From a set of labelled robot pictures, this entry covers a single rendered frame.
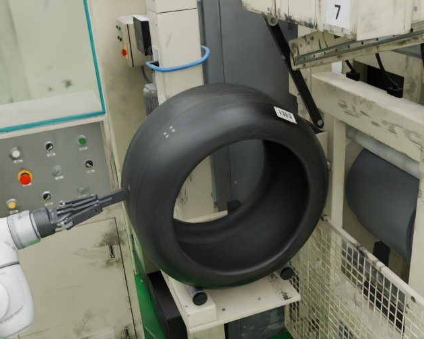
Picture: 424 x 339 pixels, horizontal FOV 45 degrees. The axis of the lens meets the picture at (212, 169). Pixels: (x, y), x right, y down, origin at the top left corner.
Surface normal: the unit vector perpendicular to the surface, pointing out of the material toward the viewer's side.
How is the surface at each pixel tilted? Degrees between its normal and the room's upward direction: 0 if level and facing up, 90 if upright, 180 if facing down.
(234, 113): 42
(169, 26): 90
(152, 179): 68
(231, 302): 0
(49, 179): 90
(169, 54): 90
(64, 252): 90
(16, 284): 59
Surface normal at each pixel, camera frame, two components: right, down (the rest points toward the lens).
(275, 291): -0.07, -0.90
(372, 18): 0.33, 0.38
